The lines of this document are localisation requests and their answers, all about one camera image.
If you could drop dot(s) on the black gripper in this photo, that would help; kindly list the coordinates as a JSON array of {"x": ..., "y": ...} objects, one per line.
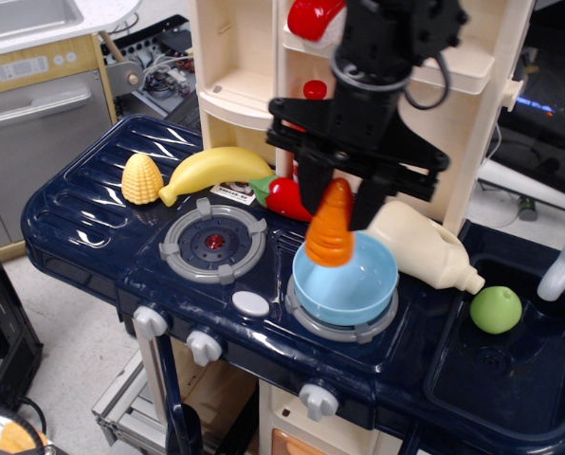
[{"x": 360, "y": 132}]

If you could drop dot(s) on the orange toy carrot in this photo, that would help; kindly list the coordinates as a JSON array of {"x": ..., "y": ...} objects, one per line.
[{"x": 328, "y": 241}]

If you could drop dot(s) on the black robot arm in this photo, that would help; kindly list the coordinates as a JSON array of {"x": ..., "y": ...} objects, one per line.
[{"x": 390, "y": 38}]

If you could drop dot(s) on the light blue bowl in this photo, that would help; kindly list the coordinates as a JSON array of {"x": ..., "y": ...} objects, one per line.
[{"x": 352, "y": 294}]

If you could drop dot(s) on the red toy chili pepper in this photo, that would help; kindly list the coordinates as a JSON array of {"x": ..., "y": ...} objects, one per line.
[{"x": 280, "y": 195}]

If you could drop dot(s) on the red toy ketchup bottle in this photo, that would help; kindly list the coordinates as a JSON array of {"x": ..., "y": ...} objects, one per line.
[{"x": 311, "y": 90}]

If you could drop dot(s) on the cream toy detergent bottle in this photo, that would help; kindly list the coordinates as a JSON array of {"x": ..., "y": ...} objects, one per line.
[{"x": 424, "y": 249}]

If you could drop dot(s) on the yellow toy banana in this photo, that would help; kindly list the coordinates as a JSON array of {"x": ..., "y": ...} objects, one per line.
[{"x": 212, "y": 167}]

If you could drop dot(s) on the grey left stove burner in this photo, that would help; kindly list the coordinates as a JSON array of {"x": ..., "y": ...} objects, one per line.
[{"x": 214, "y": 244}]

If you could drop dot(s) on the grey stove burner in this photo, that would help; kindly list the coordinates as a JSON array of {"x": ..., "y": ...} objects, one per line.
[
  {"x": 361, "y": 334},
  {"x": 214, "y": 244}
]

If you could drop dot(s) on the grey right stove burner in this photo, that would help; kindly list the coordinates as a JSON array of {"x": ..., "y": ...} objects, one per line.
[{"x": 361, "y": 334}]

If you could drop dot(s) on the grey oval button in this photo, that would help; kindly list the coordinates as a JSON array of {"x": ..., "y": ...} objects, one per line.
[{"x": 250, "y": 304}]

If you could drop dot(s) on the red and white toy sushi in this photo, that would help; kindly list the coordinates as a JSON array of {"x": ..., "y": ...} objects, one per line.
[{"x": 319, "y": 23}]

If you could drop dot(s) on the cream toy kitchen shelf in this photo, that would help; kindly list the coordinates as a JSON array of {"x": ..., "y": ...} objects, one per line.
[{"x": 245, "y": 56}]

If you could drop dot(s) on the navy toy kitchen counter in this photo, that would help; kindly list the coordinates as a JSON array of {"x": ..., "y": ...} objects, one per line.
[{"x": 477, "y": 367}]

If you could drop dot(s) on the green toy apple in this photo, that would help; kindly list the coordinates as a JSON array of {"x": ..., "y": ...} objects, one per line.
[{"x": 496, "y": 309}]

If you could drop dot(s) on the yellow toy corn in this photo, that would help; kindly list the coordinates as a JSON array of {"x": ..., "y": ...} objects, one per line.
[{"x": 141, "y": 180}]

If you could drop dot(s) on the grey middle knob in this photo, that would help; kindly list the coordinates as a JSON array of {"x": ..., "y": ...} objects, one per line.
[{"x": 204, "y": 348}]

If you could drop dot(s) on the grey knob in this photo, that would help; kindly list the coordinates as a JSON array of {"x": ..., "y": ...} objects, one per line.
[
  {"x": 318, "y": 401},
  {"x": 149, "y": 324},
  {"x": 204, "y": 348}
]

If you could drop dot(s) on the grey right knob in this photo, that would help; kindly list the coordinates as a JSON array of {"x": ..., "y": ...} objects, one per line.
[{"x": 318, "y": 401}]

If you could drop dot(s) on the grey left knob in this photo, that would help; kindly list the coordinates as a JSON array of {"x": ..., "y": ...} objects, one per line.
[{"x": 149, "y": 324}]

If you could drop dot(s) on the grey toy dishwasher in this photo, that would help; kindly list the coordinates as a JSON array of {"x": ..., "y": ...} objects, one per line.
[{"x": 55, "y": 101}]

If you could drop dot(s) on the black computer case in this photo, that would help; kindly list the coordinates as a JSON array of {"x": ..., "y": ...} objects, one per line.
[{"x": 20, "y": 348}]

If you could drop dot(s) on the white toy sink counter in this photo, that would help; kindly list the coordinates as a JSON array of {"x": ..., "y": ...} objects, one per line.
[{"x": 26, "y": 24}]

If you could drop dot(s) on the aluminium frame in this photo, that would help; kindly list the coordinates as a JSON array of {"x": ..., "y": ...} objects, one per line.
[{"x": 131, "y": 412}]

